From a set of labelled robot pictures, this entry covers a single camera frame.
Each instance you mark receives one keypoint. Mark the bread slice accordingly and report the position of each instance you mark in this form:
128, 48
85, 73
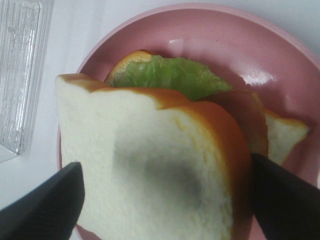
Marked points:
283, 133
156, 166

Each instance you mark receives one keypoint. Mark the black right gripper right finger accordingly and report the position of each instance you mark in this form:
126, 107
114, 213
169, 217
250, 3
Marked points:
285, 206

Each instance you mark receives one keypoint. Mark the bacon strip container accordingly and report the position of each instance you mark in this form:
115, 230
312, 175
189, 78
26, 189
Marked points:
248, 111

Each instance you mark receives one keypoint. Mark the green lettuce leaf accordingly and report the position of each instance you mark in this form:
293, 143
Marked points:
191, 78

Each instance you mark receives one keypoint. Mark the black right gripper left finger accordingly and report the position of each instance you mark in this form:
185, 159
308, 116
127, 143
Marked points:
50, 211

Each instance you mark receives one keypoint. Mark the pink round plate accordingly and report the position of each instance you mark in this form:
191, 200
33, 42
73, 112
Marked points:
245, 50

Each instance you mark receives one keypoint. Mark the clear plastic left container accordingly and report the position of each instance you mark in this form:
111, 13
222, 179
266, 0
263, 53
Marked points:
24, 29

